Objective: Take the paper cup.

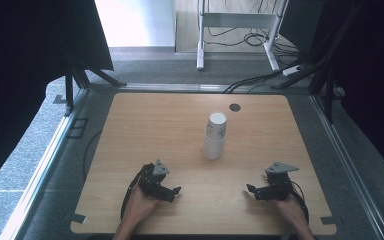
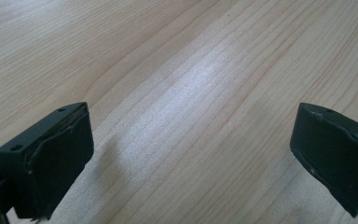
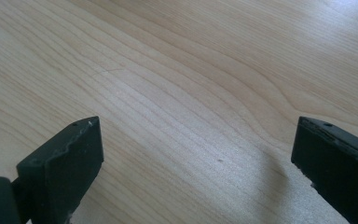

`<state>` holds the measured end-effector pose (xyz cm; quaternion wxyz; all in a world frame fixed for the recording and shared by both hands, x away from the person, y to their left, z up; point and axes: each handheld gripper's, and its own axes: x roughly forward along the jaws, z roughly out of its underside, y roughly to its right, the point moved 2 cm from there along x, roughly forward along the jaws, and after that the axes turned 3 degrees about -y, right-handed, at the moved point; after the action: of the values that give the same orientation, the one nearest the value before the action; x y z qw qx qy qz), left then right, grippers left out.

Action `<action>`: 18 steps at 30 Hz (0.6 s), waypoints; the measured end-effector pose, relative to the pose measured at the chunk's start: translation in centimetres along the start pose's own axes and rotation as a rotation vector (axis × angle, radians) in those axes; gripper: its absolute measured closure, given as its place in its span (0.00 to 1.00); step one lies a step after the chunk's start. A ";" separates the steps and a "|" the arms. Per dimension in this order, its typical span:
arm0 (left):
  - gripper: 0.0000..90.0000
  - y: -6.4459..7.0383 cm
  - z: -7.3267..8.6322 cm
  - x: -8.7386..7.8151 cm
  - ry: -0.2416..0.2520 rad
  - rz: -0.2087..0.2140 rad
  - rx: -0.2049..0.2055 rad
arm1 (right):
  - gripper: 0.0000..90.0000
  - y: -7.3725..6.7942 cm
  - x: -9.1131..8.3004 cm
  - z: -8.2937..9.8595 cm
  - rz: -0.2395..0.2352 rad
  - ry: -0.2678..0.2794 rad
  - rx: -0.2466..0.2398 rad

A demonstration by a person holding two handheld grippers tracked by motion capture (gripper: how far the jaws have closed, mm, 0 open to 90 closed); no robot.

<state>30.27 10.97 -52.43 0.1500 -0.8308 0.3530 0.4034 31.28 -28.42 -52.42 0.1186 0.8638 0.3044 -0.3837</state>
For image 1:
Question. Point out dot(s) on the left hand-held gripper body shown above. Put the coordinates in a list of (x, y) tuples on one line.
[(150, 181)]

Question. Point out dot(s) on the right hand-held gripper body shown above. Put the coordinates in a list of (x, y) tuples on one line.
[(278, 185)]

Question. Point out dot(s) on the plain white paper cup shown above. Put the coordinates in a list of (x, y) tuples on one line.
[(214, 148)]

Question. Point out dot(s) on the printed white paper cup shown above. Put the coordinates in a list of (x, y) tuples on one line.
[(216, 125)]

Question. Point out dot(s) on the person's right hand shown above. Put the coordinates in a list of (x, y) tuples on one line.
[(288, 208)]

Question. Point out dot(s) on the person's left hand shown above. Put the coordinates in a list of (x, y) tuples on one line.
[(140, 205)]

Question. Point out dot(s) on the round grey table grommet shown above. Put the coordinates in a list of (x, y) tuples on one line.
[(234, 107)]

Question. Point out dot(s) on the white power strip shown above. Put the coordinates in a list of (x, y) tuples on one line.
[(291, 70)]

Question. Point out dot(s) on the black metal stand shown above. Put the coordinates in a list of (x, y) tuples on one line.
[(326, 73)]

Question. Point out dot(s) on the black tripod stand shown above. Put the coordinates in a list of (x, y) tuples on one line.
[(80, 73)]

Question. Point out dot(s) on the black curtain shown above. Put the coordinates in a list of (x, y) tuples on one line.
[(23, 83), (373, 83)]

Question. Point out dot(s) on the aluminium rail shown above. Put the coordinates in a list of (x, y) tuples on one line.
[(43, 170), (353, 166), (173, 87)]

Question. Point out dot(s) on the white metal table frame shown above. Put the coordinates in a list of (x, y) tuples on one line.
[(236, 20)]

